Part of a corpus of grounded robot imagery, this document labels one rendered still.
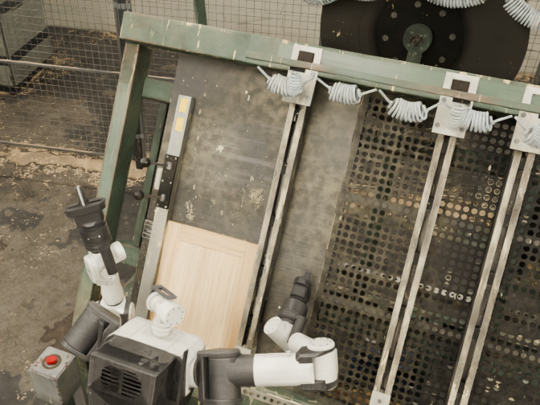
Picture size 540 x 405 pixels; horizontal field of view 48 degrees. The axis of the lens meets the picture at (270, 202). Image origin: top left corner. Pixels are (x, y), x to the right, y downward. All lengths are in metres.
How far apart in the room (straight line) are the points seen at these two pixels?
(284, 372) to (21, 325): 2.38
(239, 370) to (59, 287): 2.42
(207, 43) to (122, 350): 1.07
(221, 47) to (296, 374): 1.12
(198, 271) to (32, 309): 1.82
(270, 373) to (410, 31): 1.40
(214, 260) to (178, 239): 0.16
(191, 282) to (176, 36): 0.89
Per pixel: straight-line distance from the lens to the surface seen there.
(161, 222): 2.27
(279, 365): 1.70
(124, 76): 2.34
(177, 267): 2.29
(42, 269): 4.15
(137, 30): 2.29
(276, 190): 2.07
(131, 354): 1.73
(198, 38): 2.18
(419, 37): 2.45
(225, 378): 1.73
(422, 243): 2.04
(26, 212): 4.65
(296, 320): 1.95
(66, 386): 2.41
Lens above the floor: 2.73
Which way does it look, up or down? 37 degrees down
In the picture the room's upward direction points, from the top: 3 degrees clockwise
